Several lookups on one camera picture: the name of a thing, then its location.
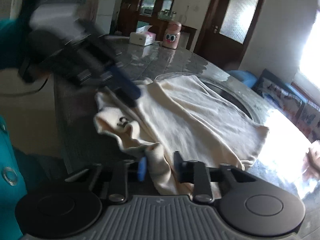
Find dark wooden door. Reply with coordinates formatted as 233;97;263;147
194;0;264;70

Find white refrigerator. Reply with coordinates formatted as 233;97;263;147
95;0;116;34

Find dark wooden display cabinet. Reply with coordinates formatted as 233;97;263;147
117;0;198;51

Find pink cartoon face bottle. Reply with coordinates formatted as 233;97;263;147
162;21;182;49

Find blue sofa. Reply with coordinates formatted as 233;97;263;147
228;70;319;119

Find butterfly print cushion upright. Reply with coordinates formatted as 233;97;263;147
252;69;306;123

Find window with frame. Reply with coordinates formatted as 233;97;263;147
299;10;320;89

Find glass lazy susan turntable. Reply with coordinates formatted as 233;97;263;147
155;72;263;124

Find white tissue box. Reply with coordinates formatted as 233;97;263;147
129;25;156;47

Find grey star quilted table cover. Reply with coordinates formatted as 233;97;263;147
53;38;320;230

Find teal jacket left forearm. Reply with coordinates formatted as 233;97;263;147
0;17;31;70

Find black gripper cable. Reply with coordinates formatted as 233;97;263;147
0;74;51;98

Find cream knit garment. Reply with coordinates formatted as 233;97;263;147
94;75;268;195

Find teal jacket torso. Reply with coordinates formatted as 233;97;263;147
0;118;27;239

